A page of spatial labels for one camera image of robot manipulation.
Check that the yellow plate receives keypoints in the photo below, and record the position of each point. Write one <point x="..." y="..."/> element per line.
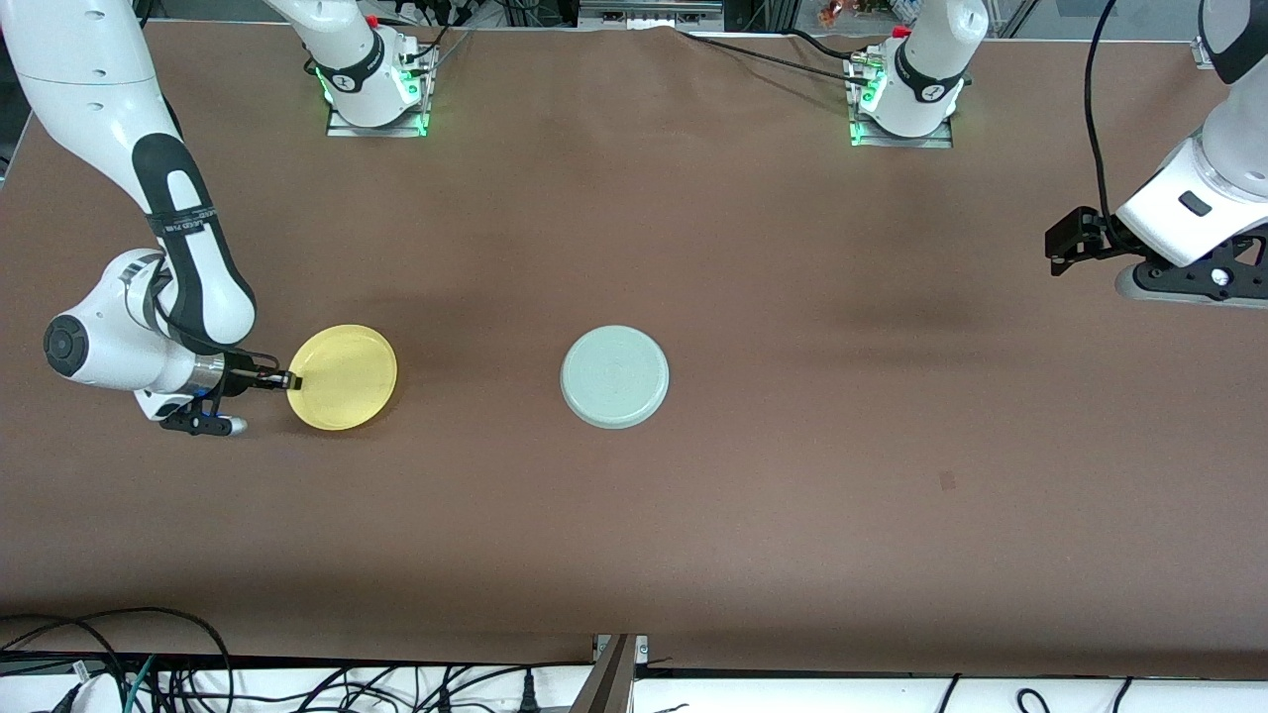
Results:
<point x="347" y="377"/>

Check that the brown table cover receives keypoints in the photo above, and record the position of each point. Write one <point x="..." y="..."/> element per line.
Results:
<point x="634" y="515"/>

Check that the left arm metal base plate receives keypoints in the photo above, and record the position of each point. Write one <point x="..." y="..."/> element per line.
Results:
<point x="936" y="141"/>

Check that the grey metal rail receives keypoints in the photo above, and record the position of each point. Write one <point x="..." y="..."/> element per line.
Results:
<point x="644" y="15"/>

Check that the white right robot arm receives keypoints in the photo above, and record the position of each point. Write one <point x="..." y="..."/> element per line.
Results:
<point x="99" y="99"/>

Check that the white lower shelf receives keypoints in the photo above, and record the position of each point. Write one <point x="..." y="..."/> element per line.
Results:
<point x="792" y="698"/>

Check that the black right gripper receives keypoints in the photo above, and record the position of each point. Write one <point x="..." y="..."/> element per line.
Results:
<point x="239" y="376"/>

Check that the aluminium frame profile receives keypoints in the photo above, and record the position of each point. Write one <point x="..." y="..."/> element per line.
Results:
<point x="612" y="683"/>

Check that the pale green plate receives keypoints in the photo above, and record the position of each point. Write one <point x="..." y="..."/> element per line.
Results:
<point x="614" y="377"/>

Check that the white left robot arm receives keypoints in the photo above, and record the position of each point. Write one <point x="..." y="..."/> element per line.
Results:
<point x="1189" y="198"/>

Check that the black power plug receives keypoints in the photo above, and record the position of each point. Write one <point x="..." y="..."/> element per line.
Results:
<point x="529" y="693"/>

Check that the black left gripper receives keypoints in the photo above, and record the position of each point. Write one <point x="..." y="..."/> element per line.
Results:
<point x="1090" y="234"/>

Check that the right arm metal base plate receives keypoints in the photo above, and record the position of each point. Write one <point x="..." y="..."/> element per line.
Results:
<point x="342" y="130"/>

